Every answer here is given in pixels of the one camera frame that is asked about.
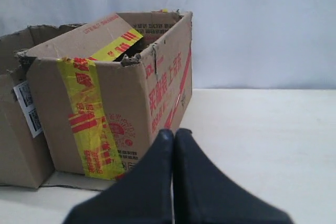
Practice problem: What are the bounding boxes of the open plain cardboard box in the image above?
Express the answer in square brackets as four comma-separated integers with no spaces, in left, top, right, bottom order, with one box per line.
[1,24,80,189]

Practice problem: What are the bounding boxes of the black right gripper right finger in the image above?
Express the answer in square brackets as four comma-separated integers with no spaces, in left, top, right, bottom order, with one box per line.
[173,129,290,223]

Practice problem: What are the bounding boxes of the cardboard box with yellow tape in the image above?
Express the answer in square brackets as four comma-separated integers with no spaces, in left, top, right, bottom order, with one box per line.
[16,10,193,179]

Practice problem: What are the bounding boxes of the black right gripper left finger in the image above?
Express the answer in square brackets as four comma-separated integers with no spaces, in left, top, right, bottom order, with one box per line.
[64,129,174,224]

